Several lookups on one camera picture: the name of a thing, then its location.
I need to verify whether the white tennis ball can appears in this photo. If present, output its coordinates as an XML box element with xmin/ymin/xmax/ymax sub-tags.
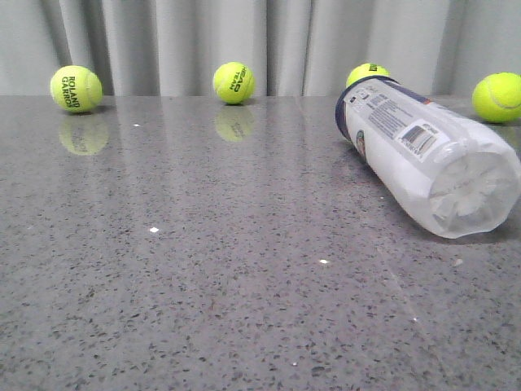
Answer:
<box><xmin>335</xmin><ymin>76</ymin><xmax>520</xmax><ymax>239</ymax></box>

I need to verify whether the Head Team tennis ball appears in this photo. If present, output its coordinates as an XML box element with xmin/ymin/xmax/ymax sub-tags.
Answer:
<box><xmin>212</xmin><ymin>62</ymin><xmax>256</xmax><ymax>105</ymax></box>

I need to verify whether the Wilson tennis ball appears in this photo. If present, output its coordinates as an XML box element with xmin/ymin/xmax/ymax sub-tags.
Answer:
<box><xmin>345</xmin><ymin>63</ymin><xmax>390</xmax><ymax>87</ymax></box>

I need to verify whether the Roland Garros tennis ball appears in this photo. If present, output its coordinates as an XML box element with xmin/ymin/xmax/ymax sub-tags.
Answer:
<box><xmin>50</xmin><ymin>65</ymin><xmax>103</xmax><ymax>113</ymax></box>

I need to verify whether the plain yellow tennis ball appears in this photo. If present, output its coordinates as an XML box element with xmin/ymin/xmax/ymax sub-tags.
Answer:
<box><xmin>471</xmin><ymin>72</ymin><xmax>520</xmax><ymax>123</ymax></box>

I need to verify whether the grey pleated curtain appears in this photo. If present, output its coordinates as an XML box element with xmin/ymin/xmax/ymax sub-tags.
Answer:
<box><xmin>1</xmin><ymin>1</ymin><xmax>520</xmax><ymax>96</ymax></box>

